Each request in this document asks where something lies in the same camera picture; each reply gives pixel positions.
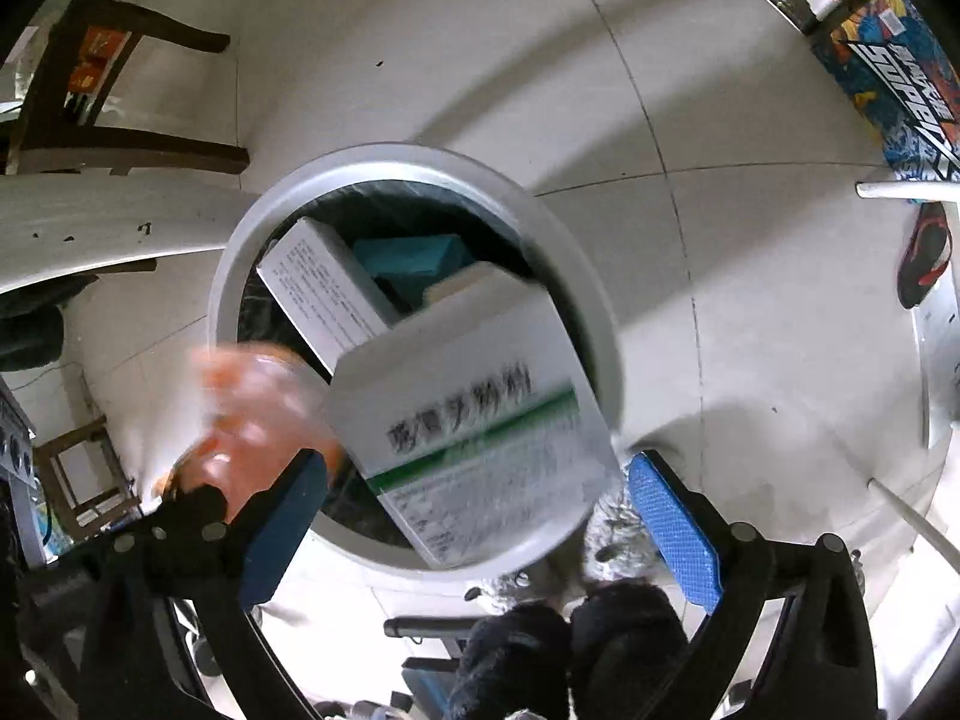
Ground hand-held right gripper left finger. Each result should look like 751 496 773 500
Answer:
21 450 331 720

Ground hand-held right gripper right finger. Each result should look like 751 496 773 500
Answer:
628 450 880 720

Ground orange plastic bottle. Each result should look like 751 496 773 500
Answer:
161 341 346 522

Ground white box with green stripe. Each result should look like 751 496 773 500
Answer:
326 281 623 571

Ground white round trash bin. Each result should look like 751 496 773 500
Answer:
208 144 627 578

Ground black fuzzy slipper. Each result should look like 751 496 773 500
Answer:
446 604 575 720
570 583 691 720

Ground small wooden stool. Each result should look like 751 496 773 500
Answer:
30 416 143 541

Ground white printed box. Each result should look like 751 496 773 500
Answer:
255 216 402 380

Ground grey metal device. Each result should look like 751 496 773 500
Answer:
0 379 38 563

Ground teal box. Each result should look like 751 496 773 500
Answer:
351 234 475 312

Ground dark cloth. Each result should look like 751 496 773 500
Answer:
0 285 67 372

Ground red and black shoe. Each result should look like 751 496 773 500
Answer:
896 201 953 310

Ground white metal rack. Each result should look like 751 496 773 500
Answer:
857 178 960 571

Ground dark wooden chair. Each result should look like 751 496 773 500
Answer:
0 0 250 177

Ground orange box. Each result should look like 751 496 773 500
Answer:
64 26 125 121

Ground colourful printed poster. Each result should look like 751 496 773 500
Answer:
810 0 960 203

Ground black metal frame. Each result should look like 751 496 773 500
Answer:
384 615 481 698

